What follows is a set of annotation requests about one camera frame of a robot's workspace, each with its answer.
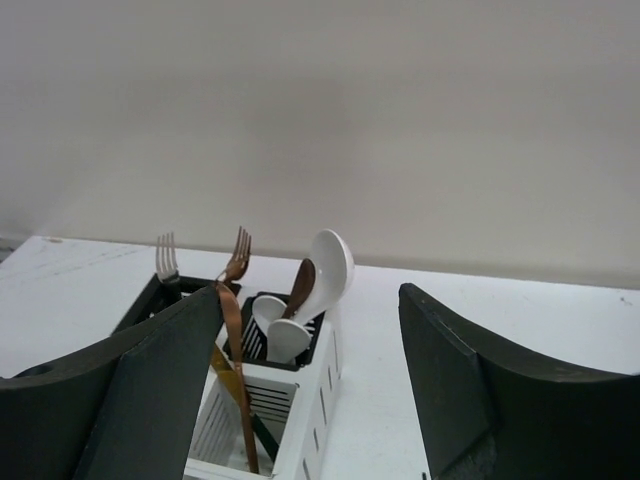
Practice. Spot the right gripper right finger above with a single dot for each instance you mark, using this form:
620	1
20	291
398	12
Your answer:
489	408

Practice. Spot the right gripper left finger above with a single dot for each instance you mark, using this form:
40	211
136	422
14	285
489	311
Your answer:
122	408

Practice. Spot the gold knife green handle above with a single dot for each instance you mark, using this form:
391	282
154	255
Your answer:
228	377

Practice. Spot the silver fork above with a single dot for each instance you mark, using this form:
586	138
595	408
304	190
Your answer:
166	259

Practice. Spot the rose gold knife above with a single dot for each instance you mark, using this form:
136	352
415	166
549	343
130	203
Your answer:
233	321

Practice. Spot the large white ceramic spoon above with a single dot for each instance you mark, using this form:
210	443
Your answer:
286	339

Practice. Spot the rose gold fork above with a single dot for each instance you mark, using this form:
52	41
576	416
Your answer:
238	264

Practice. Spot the small white ceramic spoon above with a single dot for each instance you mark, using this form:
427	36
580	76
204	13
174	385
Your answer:
335	270

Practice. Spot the brown wooden spoon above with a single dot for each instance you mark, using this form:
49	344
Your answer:
302	287

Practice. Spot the black utensil rack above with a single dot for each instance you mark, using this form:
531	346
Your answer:
157	298

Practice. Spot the white utensil rack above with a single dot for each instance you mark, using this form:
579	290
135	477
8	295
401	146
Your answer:
295	402

